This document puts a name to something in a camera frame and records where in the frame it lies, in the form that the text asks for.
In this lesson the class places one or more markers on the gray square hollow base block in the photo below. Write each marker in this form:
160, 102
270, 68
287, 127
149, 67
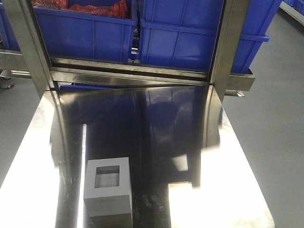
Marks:
107, 189

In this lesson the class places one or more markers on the blue plastic bin right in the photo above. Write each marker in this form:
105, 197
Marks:
182, 33

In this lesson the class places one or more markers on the blue bin with red contents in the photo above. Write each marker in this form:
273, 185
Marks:
77, 34

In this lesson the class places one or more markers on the red mesh bagged items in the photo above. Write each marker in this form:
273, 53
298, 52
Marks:
118, 9

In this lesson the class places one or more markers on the stainless steel rack frame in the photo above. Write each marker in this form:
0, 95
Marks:
33, 61

